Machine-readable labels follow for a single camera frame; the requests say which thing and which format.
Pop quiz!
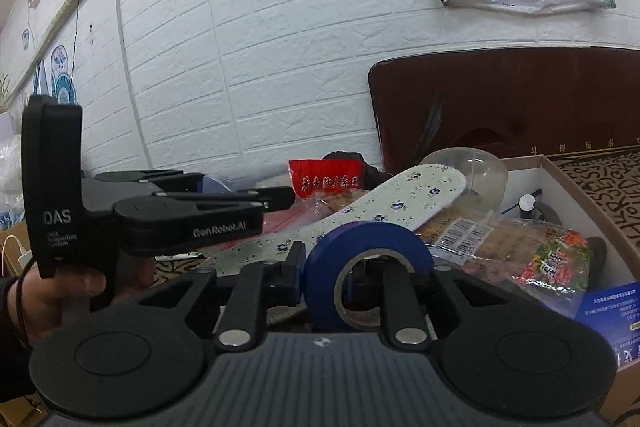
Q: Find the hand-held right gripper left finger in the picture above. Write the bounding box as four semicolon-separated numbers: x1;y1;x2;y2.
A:
137;241;307;353

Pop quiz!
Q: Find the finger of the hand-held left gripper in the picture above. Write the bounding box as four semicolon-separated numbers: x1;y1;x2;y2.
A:
159;186;296;220
95;169;206;195

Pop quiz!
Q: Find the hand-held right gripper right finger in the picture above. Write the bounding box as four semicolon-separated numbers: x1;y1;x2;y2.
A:
347;257;503;349

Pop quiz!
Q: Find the blue tape roll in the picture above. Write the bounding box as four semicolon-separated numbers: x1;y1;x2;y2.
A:
304;222;436;333

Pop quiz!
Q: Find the cardboard box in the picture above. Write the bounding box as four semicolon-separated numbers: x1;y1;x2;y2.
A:
500;153;640;427

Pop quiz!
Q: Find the person's left hand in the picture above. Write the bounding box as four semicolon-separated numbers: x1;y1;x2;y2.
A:
21;256;157;344

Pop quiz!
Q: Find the barcode clear packet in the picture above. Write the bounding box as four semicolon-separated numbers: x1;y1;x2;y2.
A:
417;214;493;258

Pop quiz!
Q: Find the red printed packet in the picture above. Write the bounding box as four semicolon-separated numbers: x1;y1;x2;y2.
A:
288;158;367;201

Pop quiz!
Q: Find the floral white shoe insole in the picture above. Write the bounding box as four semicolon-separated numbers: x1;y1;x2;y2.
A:
205;163;467;279

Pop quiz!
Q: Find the dark cloth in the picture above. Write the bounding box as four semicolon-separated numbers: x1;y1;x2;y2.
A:
322;150;396;195

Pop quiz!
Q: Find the clear plastic dome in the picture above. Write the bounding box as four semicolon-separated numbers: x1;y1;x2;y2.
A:
419;148;509;214

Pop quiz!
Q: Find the floral snack packet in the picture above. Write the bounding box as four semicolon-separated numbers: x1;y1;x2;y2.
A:
477;218;592;309

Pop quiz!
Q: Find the small white-headed tool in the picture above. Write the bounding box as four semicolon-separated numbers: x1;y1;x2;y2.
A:
502;189;551;224

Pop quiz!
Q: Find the dark brown chair back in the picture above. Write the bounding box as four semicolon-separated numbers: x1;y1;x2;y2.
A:
368;47;640;180

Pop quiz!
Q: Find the blue booklet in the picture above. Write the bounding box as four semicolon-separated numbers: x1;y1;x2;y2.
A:
574;281;640;360

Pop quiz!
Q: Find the blue fan wall sticker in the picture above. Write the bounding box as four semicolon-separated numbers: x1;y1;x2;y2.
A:
34;44;80;106

